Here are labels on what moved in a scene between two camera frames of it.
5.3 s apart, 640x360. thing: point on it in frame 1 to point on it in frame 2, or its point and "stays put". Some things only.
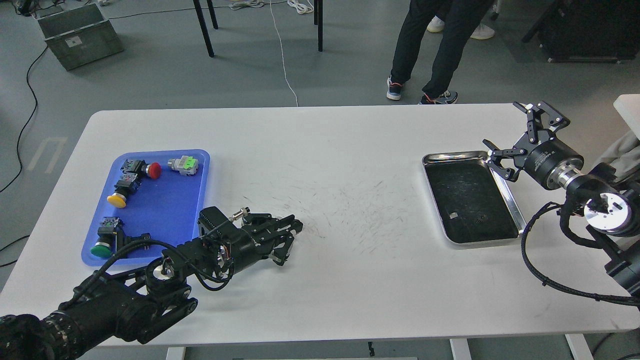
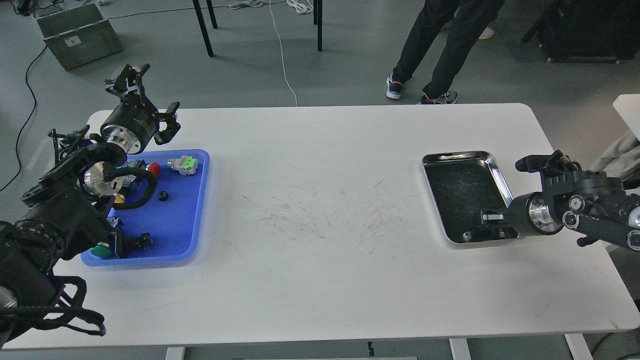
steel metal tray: x=472 y=205 stays put
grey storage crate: x=79 y=35 stays put
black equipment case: x=589 y=31 stays put
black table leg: x=203 y=24 stays put
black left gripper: x=248 y=244 to x=132 y=123
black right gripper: x=547 y=161 to x=530 y=212
